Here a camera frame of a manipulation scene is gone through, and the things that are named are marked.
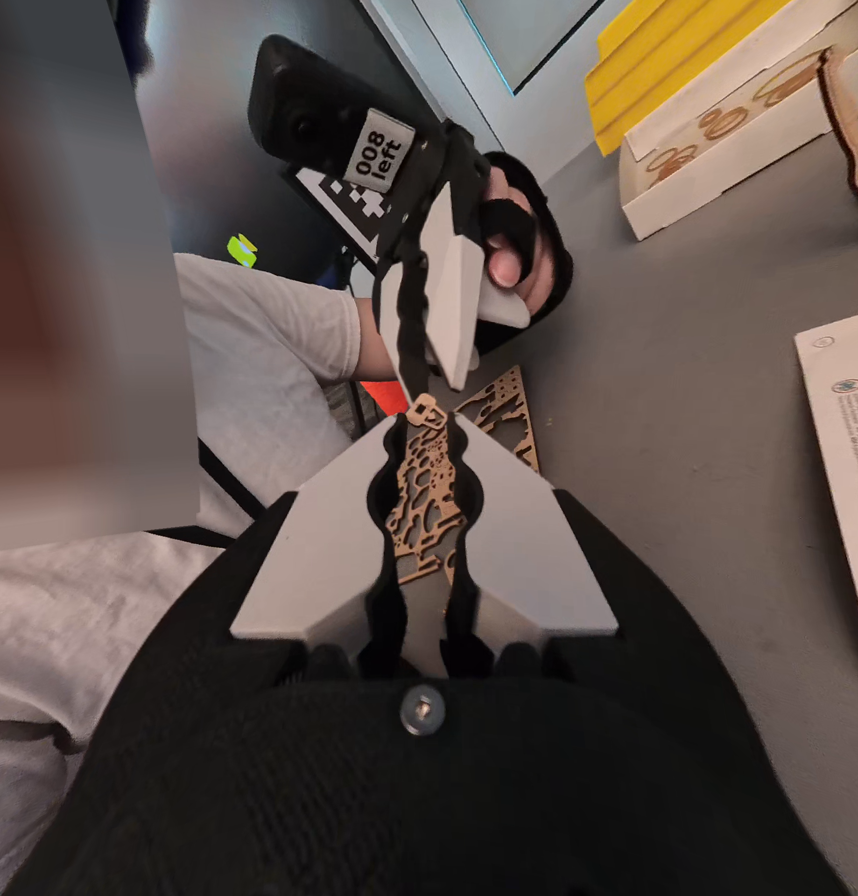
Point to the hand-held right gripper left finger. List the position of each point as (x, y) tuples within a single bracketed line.
[(317, 560)]

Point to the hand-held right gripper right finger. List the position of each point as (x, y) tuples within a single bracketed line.
[(527, 560)]

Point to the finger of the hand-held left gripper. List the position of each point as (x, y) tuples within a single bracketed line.
[(404, 329), (451, 294)]

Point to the small wooden model mechanism part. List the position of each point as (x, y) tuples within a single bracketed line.
[(427, 411)]

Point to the person's left forearm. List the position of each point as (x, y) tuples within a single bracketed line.
[(373, 343)]

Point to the laser-cut wooden parts sheet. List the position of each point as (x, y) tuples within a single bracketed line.
[(422, 504)]

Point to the person's left hand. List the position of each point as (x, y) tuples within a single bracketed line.
[(518, 241)]

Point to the red object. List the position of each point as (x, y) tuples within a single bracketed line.
[(385, 396)]

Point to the person in white shirt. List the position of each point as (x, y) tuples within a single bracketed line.
[(275, 364)]

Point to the green sticker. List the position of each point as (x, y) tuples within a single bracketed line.
[(241, 252)]

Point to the white framed glass panel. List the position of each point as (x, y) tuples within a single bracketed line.
[(485, 35)]

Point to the white cardboard box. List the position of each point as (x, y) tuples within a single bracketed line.
[(688, 189)]

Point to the yellow corrugated board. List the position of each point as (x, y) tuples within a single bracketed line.
[(653, 63)]

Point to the white printed paper sheet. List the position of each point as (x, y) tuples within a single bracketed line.
[(846, 434)]

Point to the wooden model frame part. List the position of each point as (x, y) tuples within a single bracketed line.
[(853, 133)]

